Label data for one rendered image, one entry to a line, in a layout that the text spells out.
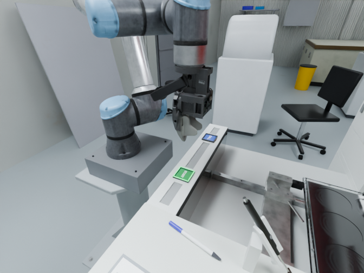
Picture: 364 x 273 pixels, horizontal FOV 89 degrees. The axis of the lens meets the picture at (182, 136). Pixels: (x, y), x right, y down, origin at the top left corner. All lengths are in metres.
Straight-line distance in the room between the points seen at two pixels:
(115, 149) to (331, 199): 0.79
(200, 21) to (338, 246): 0.63
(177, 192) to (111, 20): 0.46
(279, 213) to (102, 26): 0.69
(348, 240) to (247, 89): 2.12
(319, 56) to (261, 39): 3.64
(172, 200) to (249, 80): 2.18
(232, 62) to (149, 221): 2.26
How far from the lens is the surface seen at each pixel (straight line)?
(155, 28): 0.50
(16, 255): 1.94
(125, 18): 0.47
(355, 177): 1.04
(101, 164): 0.82
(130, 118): 0.75
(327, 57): 6.11
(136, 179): 0.72
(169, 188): 0.59
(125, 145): 0.79
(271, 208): 0.70
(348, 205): 0.82
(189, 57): 0.42
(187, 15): 0.42
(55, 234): 1.90
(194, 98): 0.44
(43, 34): 2.64
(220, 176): 0.80
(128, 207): 1.01
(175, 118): 0.47
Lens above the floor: 1.39
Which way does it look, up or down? 31 degrees down
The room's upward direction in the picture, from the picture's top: straight up
